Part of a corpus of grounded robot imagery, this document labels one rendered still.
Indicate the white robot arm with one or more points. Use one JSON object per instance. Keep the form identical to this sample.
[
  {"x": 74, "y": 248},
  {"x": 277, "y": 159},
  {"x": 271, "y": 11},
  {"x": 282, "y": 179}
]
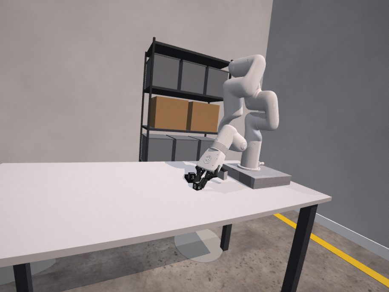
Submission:
[{"x": 248, "y": 72}]

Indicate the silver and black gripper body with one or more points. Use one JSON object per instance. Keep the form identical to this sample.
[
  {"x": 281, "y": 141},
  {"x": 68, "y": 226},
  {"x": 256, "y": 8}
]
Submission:
[{"x": 211, "y": 159}]

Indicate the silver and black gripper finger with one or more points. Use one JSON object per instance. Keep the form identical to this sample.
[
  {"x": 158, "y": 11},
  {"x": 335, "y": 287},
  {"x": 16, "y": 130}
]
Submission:
[
  {"x": 199, "y": 174},
  {"x": 209, "y": 175}
]

